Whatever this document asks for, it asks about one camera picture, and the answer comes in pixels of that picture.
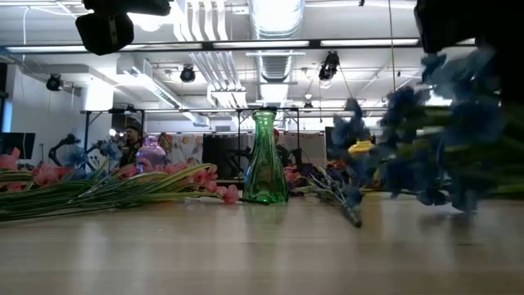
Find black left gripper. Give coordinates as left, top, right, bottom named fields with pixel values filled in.
left=75, top=11, right=135, bottom=57

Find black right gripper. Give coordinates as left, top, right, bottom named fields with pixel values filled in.
left=413, top=0, right=524, bottom=104

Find purple glass vase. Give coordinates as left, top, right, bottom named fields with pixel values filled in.
left=136, top=134, right=168, bottom=171

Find yellow glass vase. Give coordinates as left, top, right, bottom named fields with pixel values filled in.
left=347, top=138, right=384, bottom=192

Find green glass vase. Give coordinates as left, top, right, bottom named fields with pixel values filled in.
left=242, top=109, right=290, bottom=205

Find person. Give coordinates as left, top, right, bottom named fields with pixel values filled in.
left=120, top=118, right=144, bottom=167
left=273, top=129, right=292, bottom=166

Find white ceiling pipes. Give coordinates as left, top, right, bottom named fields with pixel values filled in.
left=174, top=0, right=249, bottom=108

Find black computer monitor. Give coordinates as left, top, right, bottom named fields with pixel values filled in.
left=0, top=132, right=37, bottom=160

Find white floral fabric panel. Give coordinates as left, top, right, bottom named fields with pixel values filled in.
left=165, top=133, right=204, bottom=167

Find black fabric panel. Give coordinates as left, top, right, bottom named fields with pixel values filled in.
left=202, top=134, right=246, bottom=179

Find pale patterned fabric panel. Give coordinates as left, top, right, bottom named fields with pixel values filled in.
left=286, top=131, right=328, bottom=164

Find black hanging camera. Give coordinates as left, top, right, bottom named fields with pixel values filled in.
left=318, top=51, right=341, bottom=82
left=45, top=73, right=65, bottom=92
left=179, top=65, right=197, bottom=84

